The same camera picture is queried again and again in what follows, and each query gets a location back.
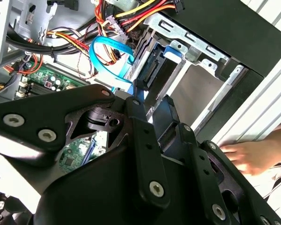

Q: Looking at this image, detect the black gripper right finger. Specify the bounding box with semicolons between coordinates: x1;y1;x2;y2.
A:
151;94;281;225

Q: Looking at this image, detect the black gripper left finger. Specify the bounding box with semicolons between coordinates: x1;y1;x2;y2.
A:
0;79;173;210

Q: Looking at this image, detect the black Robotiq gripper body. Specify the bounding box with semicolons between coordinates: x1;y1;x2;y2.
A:
34;142;209;225

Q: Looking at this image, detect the hard disk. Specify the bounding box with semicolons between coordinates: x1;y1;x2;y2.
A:
130;30;187;98

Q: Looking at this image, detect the multicolour disk power wire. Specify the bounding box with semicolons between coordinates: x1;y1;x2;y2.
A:
93;0;185;66

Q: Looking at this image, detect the person right hand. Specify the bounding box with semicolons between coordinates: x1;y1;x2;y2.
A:
219;138;276;177

